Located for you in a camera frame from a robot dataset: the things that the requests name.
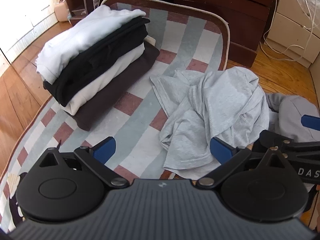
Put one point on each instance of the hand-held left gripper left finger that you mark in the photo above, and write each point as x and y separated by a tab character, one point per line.
105	150

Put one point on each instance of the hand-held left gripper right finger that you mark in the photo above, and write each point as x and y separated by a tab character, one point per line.
220	151

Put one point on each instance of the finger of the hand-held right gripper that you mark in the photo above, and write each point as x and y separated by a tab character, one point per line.
310	122
272	137

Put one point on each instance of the grey printed t-shirt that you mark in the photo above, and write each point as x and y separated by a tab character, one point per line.
212	105

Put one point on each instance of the grey garment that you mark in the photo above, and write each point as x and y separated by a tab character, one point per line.
287	112

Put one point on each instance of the dark brown folded garment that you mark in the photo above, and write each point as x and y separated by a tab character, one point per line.
112	97

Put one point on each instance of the checked rug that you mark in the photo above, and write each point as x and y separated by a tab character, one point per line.
140	105

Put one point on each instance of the white cabinet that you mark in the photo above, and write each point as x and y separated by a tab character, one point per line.
287	30

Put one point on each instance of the white folded garment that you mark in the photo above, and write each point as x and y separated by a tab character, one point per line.
82	37

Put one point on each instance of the dark wooden drawer chest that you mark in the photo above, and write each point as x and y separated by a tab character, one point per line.
225	12

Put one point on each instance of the pink case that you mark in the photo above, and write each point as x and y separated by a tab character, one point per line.
61	11

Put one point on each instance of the white drawer wardrobe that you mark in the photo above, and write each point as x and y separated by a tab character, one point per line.
25	10

